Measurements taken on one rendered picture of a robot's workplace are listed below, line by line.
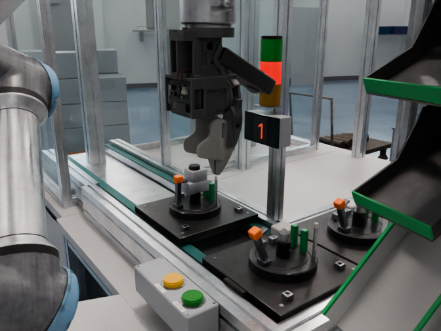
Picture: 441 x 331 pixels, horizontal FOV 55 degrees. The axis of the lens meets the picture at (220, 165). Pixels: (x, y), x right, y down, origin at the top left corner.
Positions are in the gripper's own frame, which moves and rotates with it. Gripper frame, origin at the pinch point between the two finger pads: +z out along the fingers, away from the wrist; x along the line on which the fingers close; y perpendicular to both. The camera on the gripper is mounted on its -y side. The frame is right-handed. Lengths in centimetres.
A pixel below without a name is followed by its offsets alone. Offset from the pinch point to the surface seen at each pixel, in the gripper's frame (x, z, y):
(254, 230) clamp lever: -4.7, 16.2, -11.4
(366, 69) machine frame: -66, -3, -127
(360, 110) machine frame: -68, 15, -127
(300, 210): -39, 37, -61
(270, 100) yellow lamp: -22.2, -4.3, -30.2
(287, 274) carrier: 0.5, 24.3, -15.4
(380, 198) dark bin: 17.9, 3.1, -15.1
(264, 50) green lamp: -23.7, -15.3, -29.3
